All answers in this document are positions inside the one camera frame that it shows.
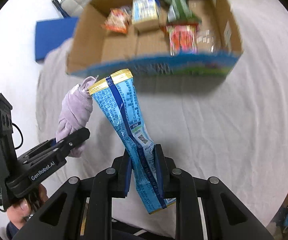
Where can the purple plush toy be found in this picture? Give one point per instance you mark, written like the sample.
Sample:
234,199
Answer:
75,115

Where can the white and green carton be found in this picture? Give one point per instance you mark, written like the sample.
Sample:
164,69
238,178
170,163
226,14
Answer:
145,11

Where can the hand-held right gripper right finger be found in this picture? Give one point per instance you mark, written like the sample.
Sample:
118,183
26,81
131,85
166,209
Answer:
159,170

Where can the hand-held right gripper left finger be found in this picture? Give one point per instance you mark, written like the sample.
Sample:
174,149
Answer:
126,177

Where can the clear plastic wrapper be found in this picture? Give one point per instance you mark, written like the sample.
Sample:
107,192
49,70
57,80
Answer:
207,40

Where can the printed cardboard box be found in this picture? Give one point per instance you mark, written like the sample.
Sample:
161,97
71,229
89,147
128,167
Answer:
154,37

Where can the green snack packet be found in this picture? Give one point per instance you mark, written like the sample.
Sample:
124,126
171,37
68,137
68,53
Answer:
180,6

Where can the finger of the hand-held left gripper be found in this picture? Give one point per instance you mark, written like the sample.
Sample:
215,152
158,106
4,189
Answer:
76,137

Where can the blue snack packet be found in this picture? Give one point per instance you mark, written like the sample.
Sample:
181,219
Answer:
131,135

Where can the blue foam mat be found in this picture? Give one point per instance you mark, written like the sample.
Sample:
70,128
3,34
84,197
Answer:
53,37

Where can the red snack packet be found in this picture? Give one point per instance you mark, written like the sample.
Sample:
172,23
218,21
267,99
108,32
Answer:
182,38

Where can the person's left hand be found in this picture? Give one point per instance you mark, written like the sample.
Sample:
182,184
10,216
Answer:
21,212

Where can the orange snack packet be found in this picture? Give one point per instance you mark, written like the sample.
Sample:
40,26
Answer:
117,20

